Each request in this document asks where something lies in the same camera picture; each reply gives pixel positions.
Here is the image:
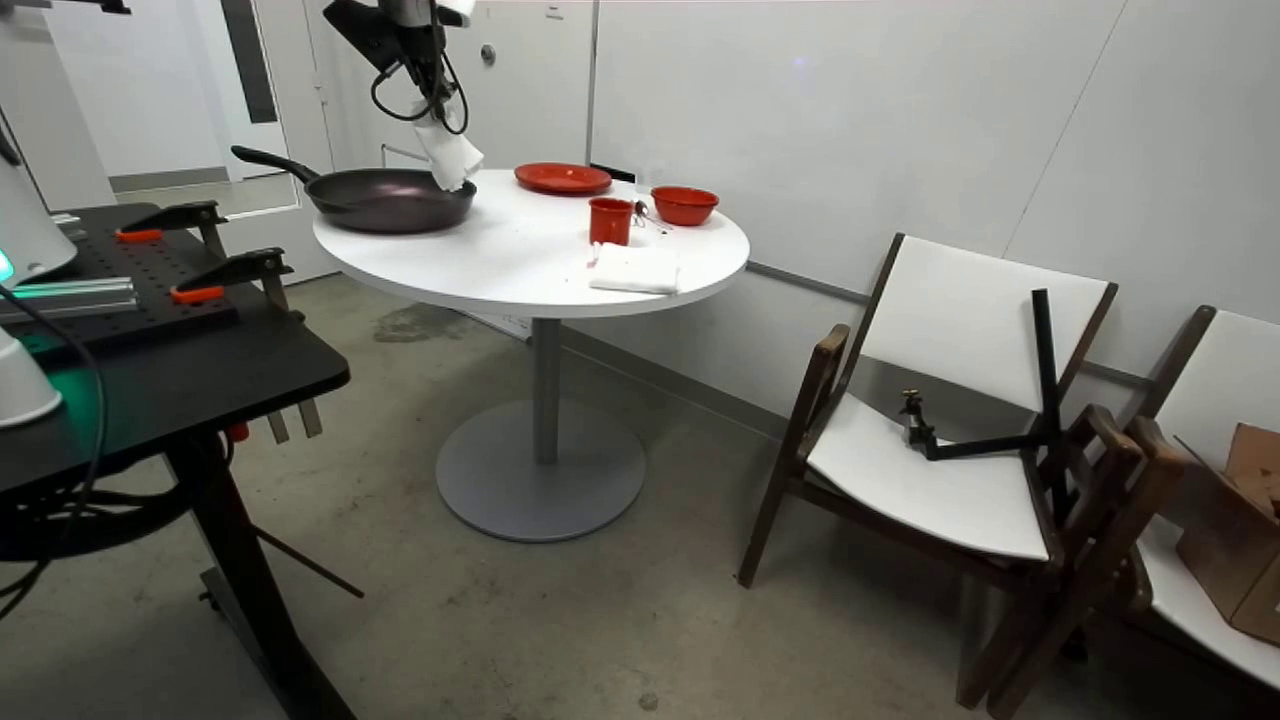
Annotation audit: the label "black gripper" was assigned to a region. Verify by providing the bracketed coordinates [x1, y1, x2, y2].
[386, 16, 465, 136]

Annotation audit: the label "large dark round basin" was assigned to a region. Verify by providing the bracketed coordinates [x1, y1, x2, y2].
[227, 142, 480, 242]

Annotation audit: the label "folded white cloth stack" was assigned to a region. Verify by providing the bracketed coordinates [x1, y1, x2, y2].
[585, 242, 687, 299]

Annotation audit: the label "red plate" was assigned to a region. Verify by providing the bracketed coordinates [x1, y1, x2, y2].
[512, 161, 614, 201]

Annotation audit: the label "dark narrow door window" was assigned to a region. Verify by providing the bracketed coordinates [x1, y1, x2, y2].
[214, 0, 279, 129]

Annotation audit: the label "red mug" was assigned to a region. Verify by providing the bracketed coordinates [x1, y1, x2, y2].
[589, 196, 648, 248]

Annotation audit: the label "red bowl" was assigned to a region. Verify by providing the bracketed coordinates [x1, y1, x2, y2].
[648, 186, 722, 234]

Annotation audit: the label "black desk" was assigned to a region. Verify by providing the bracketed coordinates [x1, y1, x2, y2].
[0, 201, 357, 720]

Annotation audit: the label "wooden chair white cushions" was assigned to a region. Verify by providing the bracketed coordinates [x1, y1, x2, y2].
[1064, 299, 1280, 697]
[736, 234, 1152, 720]

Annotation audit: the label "black metal stand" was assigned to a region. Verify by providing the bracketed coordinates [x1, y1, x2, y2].
[897, 287, 1071, 523]

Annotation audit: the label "brown cardboard box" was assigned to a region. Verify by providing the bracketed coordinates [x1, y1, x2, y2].
[1157, 421, 1280, 652]

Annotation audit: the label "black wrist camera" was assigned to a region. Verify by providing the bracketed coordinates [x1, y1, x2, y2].
[320, 0, 409, 77]

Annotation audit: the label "black clamp orange handle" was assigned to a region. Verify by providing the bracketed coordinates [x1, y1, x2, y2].
[112, 201, 232, 264]
[166, 244, 327, 445]

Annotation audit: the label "round white pedestal table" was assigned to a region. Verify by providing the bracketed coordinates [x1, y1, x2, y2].
[308, 165, 751, 548]

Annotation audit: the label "aluminium rail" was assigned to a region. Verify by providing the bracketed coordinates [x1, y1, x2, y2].
[0, 273, 140, 324]

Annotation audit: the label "black desk cable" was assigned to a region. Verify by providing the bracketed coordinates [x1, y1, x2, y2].
[0, 283, 116, 617]

